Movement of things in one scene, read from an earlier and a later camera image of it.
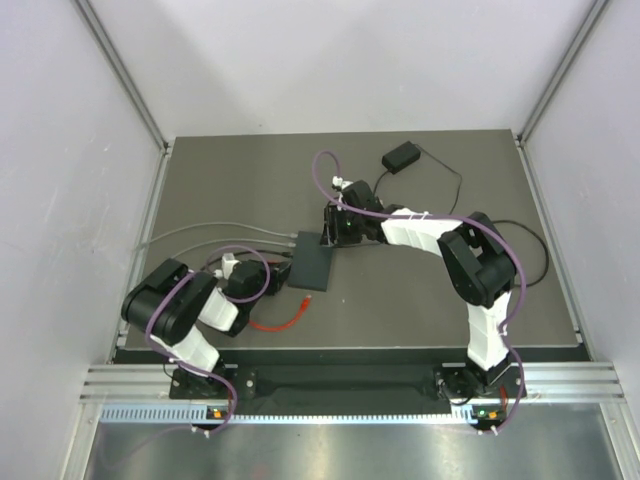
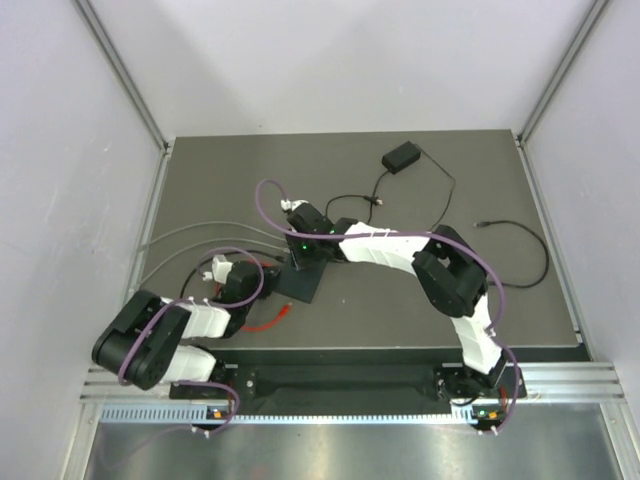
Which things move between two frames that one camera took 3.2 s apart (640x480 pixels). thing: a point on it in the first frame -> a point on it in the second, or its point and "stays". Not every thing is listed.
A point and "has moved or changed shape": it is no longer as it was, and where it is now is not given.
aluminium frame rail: x=573 y=380 stays
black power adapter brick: x=401 y=157 stays
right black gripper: x=342 y=239 -> x=299 y=259
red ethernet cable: x=284 y=326 -> x=258 y=328
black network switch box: x=310 y=263 has moved or changed shape
